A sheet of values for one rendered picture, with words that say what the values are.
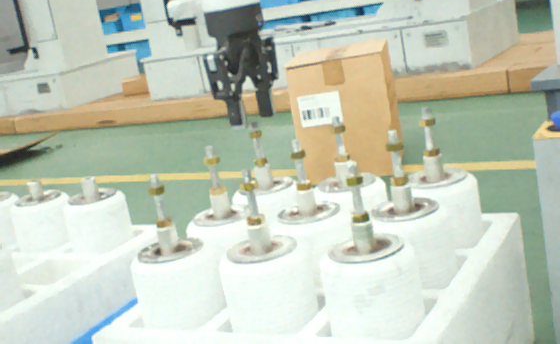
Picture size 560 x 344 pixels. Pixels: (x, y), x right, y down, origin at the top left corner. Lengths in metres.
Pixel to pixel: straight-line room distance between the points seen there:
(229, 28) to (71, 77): 3.09
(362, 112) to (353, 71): 0.10
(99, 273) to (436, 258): 0.51
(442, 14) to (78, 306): 2.14
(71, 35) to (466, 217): 3.32
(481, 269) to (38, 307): 0.56
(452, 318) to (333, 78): 1.27
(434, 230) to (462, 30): 2.11
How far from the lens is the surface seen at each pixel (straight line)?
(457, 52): 3.03
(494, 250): 1.02
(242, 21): 1.09
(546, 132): 0.95
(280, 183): 1.16
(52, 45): 4.19
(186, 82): 3.61
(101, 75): 4.30
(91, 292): 1.22
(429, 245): 0.93
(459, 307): 0.88
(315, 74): 2.08
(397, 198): 0.95
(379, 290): 0.82
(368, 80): 2.06
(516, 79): 2.90
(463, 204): 1.04
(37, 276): 1.32
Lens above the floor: 0.53
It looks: 13 degrees down
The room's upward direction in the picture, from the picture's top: 11 degrees counter-clockwise
